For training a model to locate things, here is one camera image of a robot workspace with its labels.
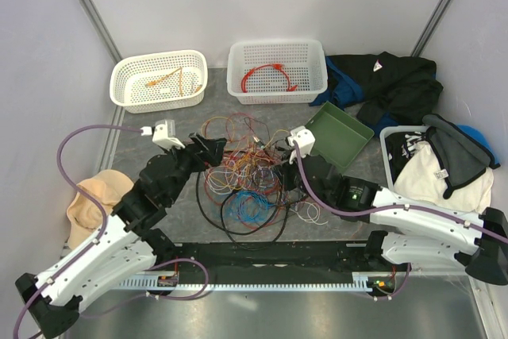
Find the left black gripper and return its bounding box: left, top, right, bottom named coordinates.
left=163, top=132, right=228, bottom=204

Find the yellow ethernet cable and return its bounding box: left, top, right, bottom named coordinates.
left=144, top=67, right=204, bottom=98

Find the red ethernet cable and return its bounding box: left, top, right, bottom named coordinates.
left=240, top=62, right=287, bottom=94
left=273, top=64, right=299, bottom=93

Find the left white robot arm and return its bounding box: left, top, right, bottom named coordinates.
left=15, top=124, right=227, bottom=338

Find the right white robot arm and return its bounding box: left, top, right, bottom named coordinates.
left=275, top=156, right=507, bottom=286

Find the green plastic tray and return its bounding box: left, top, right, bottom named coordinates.
left=306, top=102, right=374, bottom=172

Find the left white perforated basket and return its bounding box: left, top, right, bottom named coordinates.
left=109, top=49, right=208, bottom=114

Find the white perforated basket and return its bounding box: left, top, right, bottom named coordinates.
left=226, top=39, right=328, bottom=105
left=109, top=49, right=208, bottom=114

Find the white laundry bin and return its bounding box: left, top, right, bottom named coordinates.
left=379, top=125, right=497, bottom=239

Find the right white perforated basket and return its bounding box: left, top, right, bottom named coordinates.
left=226, top=39, right=328, bottom=105

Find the beige bucket hat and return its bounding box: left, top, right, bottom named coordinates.
left=67, top=169, right=133, bottom=249

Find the white cloth garment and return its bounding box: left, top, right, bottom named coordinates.
left=394, top=141, right=494, bottom=214

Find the black and blue jacket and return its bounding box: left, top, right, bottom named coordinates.
left=310, top=52, right=444, bottom=135

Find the grey black-trimmed garment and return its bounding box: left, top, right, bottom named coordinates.
left=422, top=114, right=500, bottom=199

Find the blue cloth item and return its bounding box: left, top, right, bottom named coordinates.
left=457, top=125, right=499, bottom=165

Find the yellow thin wire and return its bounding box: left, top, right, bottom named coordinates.
left=200, top=116, right=287, bottom=165

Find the white thin cable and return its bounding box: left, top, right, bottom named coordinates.
left=206, top=164, right=323, bottom=224

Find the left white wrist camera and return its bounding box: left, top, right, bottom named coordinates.
left=140, top=119, right=185, bottom=150

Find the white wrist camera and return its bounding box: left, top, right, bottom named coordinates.
left=140, top=119, right=185, bottom=150
left=287, top=125, right=316, bottom=164

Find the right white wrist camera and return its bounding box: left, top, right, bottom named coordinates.
left=287, top=125, right=316, bottom=164

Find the red thin wire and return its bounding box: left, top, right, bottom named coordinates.
left=202, top=116, right=302, bottom=233

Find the blue thin cable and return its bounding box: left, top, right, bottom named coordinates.
left=224, top=191, right=279, bottom=227

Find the black thick cable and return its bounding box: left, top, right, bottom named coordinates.
left=194, top=136, right=310, bottom=242

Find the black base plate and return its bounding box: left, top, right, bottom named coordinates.
left=156, top=241, right=406, bottom=282

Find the grey slotted cable duct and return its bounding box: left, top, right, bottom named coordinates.
left=114, top=272, right=386, bottom=293

